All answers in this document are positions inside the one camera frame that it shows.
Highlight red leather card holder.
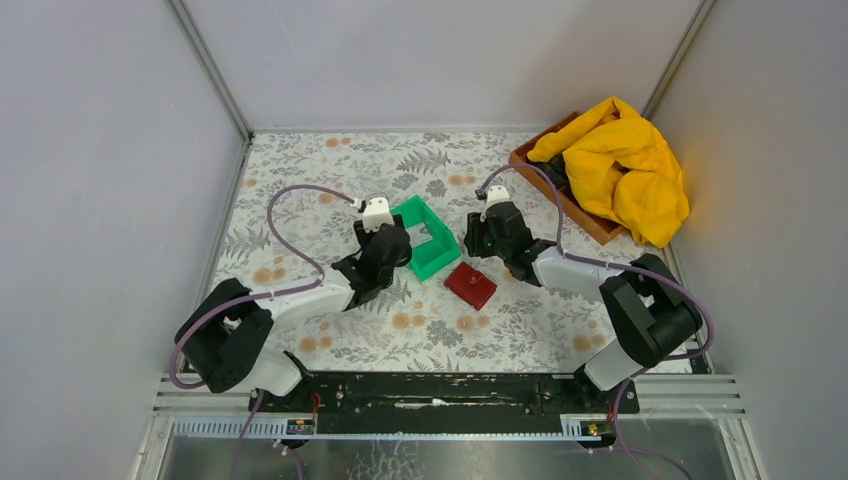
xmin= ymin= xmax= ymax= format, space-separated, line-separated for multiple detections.
xmin=443 ymin=262 xmax=497 ymax=311

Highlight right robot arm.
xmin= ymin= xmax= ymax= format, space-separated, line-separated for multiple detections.
xmin=463 ymin=201 xmax=705 ymax=412

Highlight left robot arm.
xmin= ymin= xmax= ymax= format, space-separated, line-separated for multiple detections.
xmin=175 ymin=215 xmax=412 ymax=411

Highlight floral patterned table mat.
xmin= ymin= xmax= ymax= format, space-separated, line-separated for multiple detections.
xmin=214 ymin=132 xmax=647 ymax=373

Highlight green plastic bin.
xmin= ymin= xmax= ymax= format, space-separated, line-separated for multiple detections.
xmin=391 ymin=196 xmax=461 ymax=281

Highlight dark items in tray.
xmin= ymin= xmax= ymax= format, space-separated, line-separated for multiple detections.
xmin=533 ymin=153 xmax=570 ymax=190

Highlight brown wooden tray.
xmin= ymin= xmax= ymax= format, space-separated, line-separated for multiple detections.
xmin=509 ymin=111 xmax=627 ymax=245

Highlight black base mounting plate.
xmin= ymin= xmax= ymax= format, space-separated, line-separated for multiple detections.
xmin=249 ymin=371 xmax=640 ymax=435

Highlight yellow cloth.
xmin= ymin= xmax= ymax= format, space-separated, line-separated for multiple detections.
xmin=526 ymin=96 xmax=690 ymax=248

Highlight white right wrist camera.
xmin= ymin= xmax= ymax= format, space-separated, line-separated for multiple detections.
xmin=475 ymin=184 xmax=511 ymax=222

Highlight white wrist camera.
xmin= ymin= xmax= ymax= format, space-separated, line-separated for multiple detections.
xmin=352 ymin=196 xmax=395 ymax=233
xmin=475 ymin=184 xmax=511 ymax=222

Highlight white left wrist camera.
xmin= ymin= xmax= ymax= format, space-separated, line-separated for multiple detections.
xmin=352 ymin=196 xmax=395 ymax=233

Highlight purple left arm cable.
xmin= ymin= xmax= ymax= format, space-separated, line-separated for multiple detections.
xmin=168 ymin=184 xmax=362 ymax=391

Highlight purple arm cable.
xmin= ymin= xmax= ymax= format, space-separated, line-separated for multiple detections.
xmin=168 ymin=184 xmax=362 ymax=391
xmin=478 ymin=163 xmax=717 ymax=480

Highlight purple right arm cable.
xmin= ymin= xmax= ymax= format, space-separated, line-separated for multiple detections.
xmin=478 ymin=163 xmax=717 ymax=480

